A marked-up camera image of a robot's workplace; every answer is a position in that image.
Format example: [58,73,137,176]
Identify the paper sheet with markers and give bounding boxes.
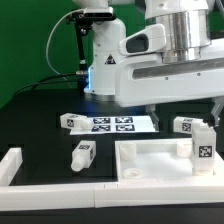
[70,115,156,135]

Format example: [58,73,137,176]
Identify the white U-shaped fence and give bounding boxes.
[0,148,224,211]

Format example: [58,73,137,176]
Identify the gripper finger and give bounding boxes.
[205,98,224,127]
[145,104,160,131]

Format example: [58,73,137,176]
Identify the black cables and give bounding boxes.
[12,72,88,98]

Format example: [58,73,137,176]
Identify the white square table top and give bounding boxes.
[115,138,224,185]

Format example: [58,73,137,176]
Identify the grey cable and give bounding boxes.
[45,9,84,78]

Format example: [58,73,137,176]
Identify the black camera on stand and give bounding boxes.
[66,7,116,91]

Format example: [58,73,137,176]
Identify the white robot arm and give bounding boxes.
[73,0,224,126]

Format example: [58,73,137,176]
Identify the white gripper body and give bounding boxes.
[115,24,224,107]

